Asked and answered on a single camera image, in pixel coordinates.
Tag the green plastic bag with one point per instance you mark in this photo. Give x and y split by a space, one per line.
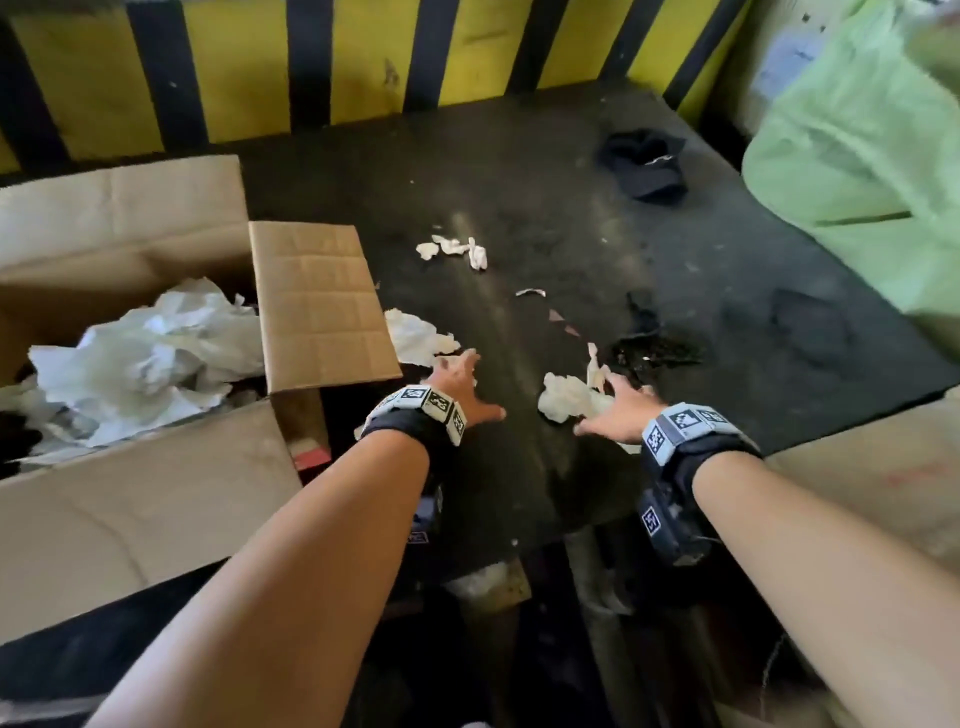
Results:
847 150

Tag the person's right hand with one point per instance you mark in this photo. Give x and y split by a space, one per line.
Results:
630 420

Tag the wrist marker band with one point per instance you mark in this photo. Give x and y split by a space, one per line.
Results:
697 450
412 420

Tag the black cap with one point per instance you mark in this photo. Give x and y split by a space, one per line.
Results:
645 165

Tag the person's left hand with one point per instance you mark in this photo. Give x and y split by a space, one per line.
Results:
461 386

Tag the person's right forearm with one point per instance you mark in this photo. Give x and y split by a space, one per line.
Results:
840 585

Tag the yellow black striped barrier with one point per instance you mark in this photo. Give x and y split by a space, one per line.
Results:
232 75

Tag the brown cardboard box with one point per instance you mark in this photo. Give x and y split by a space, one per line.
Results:
322 300

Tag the right wrist marker band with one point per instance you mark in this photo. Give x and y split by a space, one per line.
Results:
697 450

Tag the left wrist marker band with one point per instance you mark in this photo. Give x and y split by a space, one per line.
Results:
412 420

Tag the person's left forearm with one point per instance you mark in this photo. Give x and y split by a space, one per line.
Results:
285 585

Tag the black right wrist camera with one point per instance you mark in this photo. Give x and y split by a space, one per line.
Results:
671 525

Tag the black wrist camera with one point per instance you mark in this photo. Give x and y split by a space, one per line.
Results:
424 517
671 525

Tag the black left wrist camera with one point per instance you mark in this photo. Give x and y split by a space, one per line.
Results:
424 517

